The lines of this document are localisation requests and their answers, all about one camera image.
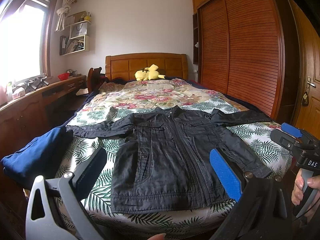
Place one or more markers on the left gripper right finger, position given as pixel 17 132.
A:
pixel 262 209

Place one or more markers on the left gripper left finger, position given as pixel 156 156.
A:
pixel 44 219

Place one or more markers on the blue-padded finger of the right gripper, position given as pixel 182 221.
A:
pixel 291 130

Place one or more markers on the black jacket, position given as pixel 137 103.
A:
pixel 162 163

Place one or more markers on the person's right hand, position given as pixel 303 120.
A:
pixel 297 193

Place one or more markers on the wooden door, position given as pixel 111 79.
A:
pixel 306 115

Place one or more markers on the folded navy blue cloth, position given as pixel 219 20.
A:
pixel 42 156

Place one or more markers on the long wooden desk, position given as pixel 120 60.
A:
pixel 25 118

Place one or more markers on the wooden louvered wardrobe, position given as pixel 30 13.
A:
pixel 249 50

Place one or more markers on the leaf and floral bedspread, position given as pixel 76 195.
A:
pixel 115 101

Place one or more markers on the red bowl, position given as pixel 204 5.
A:
pixel 63 76

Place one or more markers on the wooden chair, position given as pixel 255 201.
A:
pixel 93 78

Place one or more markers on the wooden headboard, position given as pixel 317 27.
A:
pixel 124 66

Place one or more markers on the yellow plush toy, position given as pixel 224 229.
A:
pixel 149 73

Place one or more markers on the window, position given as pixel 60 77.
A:
pixel 22 35

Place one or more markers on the tied beige curtain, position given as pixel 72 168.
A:
pixel 62 13

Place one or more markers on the metal door handle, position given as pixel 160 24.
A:
pixel 309 83

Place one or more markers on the white wall shelf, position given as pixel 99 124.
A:
pixel 78 39

